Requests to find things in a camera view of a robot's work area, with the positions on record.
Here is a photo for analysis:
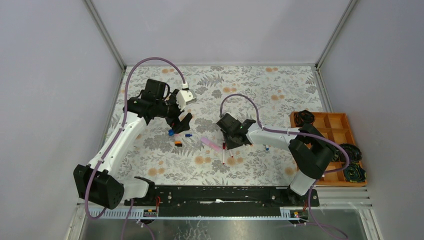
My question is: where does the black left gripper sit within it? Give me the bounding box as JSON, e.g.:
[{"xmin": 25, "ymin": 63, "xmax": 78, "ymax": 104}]
[{"xmin": 154, "ymin": 89, "xmax": 192, "ymax": 134}]

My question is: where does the pink highlighter marker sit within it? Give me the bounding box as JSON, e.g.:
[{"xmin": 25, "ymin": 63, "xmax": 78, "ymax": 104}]
[{"xmin": 200, "ymin": 137, "xmax": 222, "ymax": 153}]

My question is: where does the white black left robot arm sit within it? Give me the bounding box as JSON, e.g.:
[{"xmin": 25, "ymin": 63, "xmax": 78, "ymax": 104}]
[{"xmin": 73, "ymin": 79, "xmax": 197, "ymax": 210}]

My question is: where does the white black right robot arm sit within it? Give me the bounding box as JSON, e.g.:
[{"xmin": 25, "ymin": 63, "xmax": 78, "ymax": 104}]
[{"xmin": 216, "ymin": 113, "xmax": 337, "ymax": 206}]

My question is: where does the floral patterned table mat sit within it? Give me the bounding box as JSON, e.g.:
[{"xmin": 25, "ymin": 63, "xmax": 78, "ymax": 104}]
[{"xmin": 108, "ymin": 65, "xmax": 323, "ymax": 186}]

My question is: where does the black green coiled strap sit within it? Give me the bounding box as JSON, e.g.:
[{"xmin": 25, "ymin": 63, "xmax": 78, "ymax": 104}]
[
  {"xmin": 294, "ymin": 110, "xmax": 316, "ymax": 127},
  {"xmin": 342, "ymin": 162, "xmax": 367, "ymax": 184},
  {"xmin": 337, "ymin": 143, "xmax": 363, "ymax": 163}
]

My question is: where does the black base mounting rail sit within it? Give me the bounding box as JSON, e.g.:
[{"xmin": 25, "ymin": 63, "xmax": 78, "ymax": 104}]
[{"xmin": 133, "ymin": 185, "xmax": 320, "ymax": 217}]

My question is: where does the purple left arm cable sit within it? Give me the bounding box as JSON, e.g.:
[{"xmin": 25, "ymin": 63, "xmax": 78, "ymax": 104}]
[{"xmin": 84, "ymin": 56, "xmax": 190, "ymax": 220}]

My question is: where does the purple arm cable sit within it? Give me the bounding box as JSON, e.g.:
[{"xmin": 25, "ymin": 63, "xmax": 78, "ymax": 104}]
[
  {"xmin": 84, "ymin": 56, "xmax": 190, "ymax": 220},
  {"xmin": 219, "ymin": 93, "xmax": 350, "ymax": 239}
]

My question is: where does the slotted aluminium cable duct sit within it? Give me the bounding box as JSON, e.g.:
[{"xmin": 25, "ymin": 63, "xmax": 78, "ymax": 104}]
[{"xmin": 86, "ymin": 207, "xmax": 299, "ymax": 220}]

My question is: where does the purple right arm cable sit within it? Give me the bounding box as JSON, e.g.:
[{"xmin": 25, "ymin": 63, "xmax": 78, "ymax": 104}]
[{"xmin": 219, "ymin": 93, "xmax": 350, "ymax": 239}]

